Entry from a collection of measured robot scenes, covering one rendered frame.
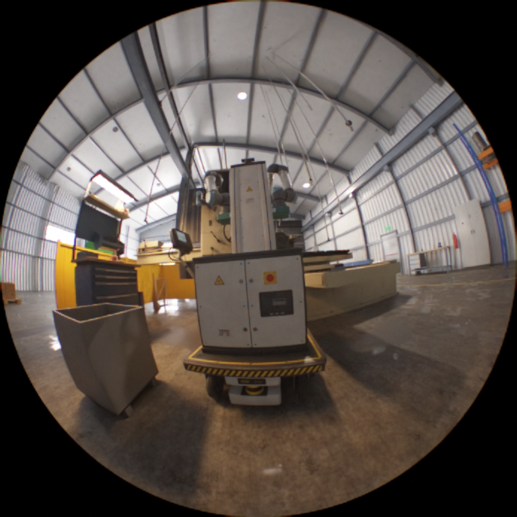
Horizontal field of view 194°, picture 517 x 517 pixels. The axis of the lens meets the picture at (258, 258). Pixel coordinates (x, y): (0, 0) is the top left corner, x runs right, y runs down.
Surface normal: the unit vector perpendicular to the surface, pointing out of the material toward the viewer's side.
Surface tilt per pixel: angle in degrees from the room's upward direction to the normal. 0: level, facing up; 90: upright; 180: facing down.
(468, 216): 90
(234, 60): 169
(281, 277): 90
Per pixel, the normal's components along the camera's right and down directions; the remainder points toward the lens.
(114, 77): 0.26, 0.96
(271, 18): -0.11, 0.98
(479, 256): -0.99, 0.07
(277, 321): -0.09, -0.11
